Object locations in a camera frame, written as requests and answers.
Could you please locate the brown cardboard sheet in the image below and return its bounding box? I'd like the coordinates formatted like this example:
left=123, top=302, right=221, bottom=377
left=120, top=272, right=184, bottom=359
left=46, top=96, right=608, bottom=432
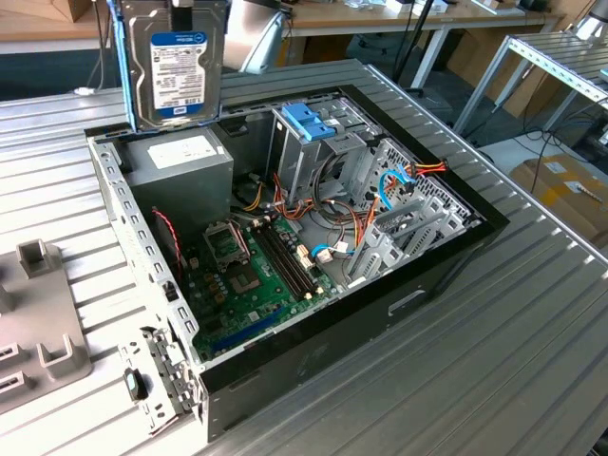
left=446, top=28, right=528, bottom=120

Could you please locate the white cable with plug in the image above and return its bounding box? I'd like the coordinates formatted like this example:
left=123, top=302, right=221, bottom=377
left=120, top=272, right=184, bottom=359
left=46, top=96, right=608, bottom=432
left=73, top=0, right=106, bottom=97

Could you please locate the blue white wire white plug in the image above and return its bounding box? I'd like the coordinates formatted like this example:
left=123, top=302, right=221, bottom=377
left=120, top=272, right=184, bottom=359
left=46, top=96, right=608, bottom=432
left=311, top=241, right=355, bottom=265

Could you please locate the blue expansion slot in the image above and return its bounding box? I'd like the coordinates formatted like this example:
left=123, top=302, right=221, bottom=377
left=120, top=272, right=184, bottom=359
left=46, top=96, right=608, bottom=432
left=210, top=305, right=288, bottom=356

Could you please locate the grey metal optical drive cage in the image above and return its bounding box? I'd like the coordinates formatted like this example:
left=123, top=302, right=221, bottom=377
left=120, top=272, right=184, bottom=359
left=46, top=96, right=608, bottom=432
left=265, top=102, right=384, bottom=203

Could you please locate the orange red wire bundle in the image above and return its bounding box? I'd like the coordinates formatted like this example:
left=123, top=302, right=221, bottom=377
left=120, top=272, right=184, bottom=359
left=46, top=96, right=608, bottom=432
left=311, top=197, right=381, bottom=260

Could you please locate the open black PC case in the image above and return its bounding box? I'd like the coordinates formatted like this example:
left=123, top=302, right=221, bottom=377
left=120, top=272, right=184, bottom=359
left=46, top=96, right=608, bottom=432
left=84, top=84, right=512, bottom=444

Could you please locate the metal slat table white frame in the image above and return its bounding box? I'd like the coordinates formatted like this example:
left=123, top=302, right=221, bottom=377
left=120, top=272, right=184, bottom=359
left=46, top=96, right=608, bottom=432
left=453, top=31, right=608, bottom=139

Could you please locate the blue data wire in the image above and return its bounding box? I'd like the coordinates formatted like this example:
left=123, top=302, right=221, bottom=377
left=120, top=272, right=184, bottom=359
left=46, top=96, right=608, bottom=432
left=378, top=168, right=415, bottom=211

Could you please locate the orange yellow supply wire bundle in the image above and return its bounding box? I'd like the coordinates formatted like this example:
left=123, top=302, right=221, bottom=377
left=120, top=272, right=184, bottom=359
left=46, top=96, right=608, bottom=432
left=235, top=173, right=317, bottom=224

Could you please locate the black RAM slot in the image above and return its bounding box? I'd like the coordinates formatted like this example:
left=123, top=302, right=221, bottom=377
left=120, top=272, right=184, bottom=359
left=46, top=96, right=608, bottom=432
left=250, top=226, right=308, bottom=304
left=260, top=221, right=320, bottom=296

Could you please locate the blue plastic drive latch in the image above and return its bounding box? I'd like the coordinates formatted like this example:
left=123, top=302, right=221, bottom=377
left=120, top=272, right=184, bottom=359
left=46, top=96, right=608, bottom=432
left=280, top=104, right=339, bottom=143

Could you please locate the grey metal disk bay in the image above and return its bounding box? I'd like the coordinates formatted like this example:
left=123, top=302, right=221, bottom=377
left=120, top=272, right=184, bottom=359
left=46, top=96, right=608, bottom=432
left=344, top=136, right=482, bottom=291

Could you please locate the large cardboard box with labels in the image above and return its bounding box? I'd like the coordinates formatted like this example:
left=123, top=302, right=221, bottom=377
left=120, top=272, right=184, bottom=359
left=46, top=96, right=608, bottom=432
left=508, top=154, right=608, bottom=248

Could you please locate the grey plastic parts rack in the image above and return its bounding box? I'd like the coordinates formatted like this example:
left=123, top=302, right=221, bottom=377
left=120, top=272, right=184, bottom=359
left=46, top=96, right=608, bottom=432
left=0, top=237, right=92, bottom=417

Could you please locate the black cable bundle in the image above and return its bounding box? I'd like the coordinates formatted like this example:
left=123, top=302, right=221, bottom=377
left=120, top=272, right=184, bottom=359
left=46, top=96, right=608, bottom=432
left=315, top=151, right=351, bottom=196

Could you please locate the green motherboard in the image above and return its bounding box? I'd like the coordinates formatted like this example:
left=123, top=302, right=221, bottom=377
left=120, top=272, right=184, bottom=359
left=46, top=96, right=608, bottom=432
left=182, top=211, right=343, bottom=365

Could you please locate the black blue-rimmed case latch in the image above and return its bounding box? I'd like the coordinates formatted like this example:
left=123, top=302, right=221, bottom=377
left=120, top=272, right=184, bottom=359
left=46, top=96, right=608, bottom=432
left=122, top=368, right=149, bottom=404

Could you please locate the orange red power wire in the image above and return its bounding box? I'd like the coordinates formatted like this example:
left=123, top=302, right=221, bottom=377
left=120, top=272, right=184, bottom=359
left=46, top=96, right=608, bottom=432
left=384, top=160, right=449, bottom=191

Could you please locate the metal socket cover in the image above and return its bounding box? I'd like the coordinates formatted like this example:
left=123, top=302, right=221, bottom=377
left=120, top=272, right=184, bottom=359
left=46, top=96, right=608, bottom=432
left=202, top=220, right=252, bottom=268

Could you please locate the wooden desk white frame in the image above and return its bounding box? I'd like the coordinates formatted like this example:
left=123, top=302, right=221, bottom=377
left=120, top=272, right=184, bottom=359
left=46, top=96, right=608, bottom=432
left=0, top=11, right=114, bottom=54
left=279, top=0, right=566, bottom=91

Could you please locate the hard disk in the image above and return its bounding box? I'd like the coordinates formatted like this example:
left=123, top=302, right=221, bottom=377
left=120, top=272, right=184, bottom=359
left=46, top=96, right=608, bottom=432
left=107, top=0, right=229, bottom=135

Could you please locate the grey Dell power supply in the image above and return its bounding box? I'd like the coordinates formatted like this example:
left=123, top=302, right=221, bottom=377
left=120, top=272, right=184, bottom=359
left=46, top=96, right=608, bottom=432
left=118, top=125, right=237, bottom=234

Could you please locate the thin metal locking lever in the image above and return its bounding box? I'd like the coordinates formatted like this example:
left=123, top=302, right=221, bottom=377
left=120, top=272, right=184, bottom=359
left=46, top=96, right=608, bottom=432
left=230, top=220, right=252, bottom=260

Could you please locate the small cardboard box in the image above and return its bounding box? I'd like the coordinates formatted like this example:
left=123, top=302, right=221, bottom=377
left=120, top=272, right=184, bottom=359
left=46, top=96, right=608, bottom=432
left=47, top=0, right=96, bottom=24

